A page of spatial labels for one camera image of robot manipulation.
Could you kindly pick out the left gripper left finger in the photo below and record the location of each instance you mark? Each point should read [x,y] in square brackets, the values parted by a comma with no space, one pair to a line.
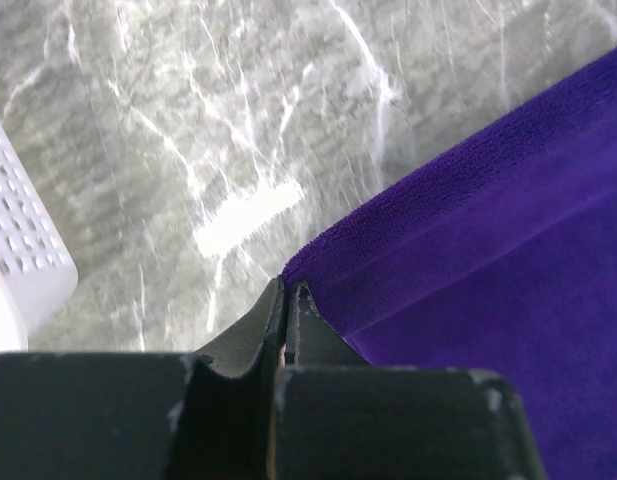
[224,428]

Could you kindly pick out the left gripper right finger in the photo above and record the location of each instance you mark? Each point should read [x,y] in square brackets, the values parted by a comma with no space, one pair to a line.
[310,341]

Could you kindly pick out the purple towel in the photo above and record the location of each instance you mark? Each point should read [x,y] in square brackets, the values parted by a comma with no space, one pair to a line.
[501,254]

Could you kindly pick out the white plastic basket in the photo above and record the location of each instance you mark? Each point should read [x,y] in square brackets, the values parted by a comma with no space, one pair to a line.
[37,273]

